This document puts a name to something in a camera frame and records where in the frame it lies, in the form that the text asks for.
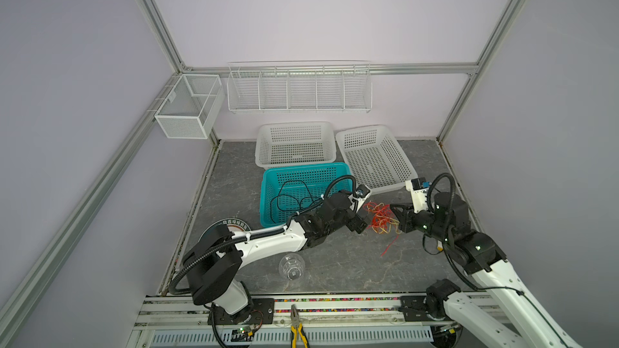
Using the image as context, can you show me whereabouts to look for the red cable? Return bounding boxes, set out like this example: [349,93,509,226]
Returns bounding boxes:
[364,201,402,258]

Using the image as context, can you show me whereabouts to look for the yellow cable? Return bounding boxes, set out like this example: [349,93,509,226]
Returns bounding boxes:
[369,212,400,234]

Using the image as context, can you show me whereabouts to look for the black cable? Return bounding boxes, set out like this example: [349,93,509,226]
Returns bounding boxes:
[269,179,322,226]

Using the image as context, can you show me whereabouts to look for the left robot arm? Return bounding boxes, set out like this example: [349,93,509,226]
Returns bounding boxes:
[167,185,371,323]

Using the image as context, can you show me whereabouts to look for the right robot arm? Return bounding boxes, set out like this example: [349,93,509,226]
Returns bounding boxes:
[390,190,578,347]

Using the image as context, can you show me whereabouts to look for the teal plastic basket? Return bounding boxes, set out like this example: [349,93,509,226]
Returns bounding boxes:
[260,163,351,227]

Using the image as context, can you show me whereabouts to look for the white plastic basket right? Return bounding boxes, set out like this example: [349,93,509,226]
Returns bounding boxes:
[335,125,418,194]

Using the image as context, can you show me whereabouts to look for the white plastic basket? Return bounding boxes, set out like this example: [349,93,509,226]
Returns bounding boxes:
[335,125,418,194]
[255,122,337,169]

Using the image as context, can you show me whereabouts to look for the clear plastic cup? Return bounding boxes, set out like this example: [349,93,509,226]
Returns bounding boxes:
[279,253,306,280]

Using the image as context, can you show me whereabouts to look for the white plastic basket left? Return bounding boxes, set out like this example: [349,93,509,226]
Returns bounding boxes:
[255,122,337,169]

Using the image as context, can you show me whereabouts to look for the round tape plate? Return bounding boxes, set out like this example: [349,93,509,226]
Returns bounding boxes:
[197,218,252,247]

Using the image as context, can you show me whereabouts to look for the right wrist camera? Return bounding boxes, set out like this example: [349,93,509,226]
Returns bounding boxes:
[405,177,430,206]

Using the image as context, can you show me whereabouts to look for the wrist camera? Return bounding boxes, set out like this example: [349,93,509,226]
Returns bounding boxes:
[405,177,430,206]
[353,185,372,200]

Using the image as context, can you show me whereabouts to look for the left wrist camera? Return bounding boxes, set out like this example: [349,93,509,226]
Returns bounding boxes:
[353,185,372,200]

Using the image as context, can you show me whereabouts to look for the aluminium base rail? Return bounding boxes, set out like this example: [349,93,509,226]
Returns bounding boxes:
[126,292,509,348]

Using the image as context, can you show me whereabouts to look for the yellow handled pliers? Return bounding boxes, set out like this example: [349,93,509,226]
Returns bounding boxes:
[290,304,310,348]

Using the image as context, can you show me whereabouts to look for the white wire shelf rack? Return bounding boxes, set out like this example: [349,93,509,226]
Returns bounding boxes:
[227,61,373,113]

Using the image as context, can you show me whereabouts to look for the white mesh wall box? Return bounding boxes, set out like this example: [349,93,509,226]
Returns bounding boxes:
[155,74,225,140]

